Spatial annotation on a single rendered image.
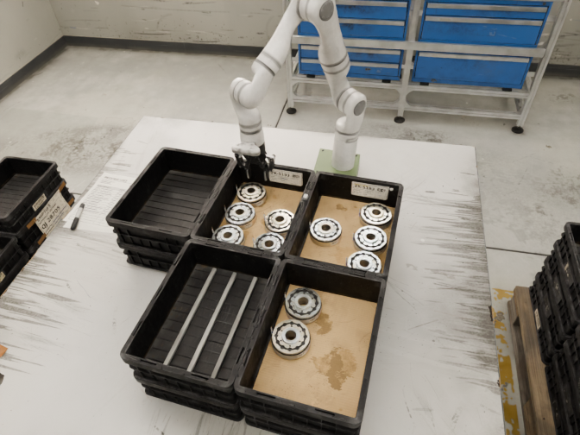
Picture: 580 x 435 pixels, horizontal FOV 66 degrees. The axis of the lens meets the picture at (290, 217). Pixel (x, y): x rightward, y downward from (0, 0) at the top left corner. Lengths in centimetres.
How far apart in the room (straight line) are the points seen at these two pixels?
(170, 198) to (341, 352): 84
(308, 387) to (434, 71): 255
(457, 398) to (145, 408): 85
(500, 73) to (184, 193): 236
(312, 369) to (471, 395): 45
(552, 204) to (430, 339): 182
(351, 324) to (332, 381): 17
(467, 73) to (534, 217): 106
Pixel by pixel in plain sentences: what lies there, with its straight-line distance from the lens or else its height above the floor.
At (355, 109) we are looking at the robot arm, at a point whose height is 105.
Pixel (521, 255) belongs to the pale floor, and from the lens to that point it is 273.
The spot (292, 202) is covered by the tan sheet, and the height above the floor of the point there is 83.
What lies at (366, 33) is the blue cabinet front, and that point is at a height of 64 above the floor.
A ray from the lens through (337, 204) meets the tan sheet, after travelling 157.
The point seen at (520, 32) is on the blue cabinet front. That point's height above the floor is 70.
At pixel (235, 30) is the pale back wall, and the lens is 440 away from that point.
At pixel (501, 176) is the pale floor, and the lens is 318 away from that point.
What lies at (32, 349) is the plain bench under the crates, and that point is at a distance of 163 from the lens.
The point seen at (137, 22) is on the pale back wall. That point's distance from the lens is 478.
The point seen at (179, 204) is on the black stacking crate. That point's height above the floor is 83.
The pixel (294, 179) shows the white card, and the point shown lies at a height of 88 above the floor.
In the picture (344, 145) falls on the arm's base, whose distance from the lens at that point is 173.
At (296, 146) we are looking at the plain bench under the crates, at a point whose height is 70.
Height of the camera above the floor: 193
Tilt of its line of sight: 46 degrees down
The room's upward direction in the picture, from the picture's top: 4 degrees counter-clockwise
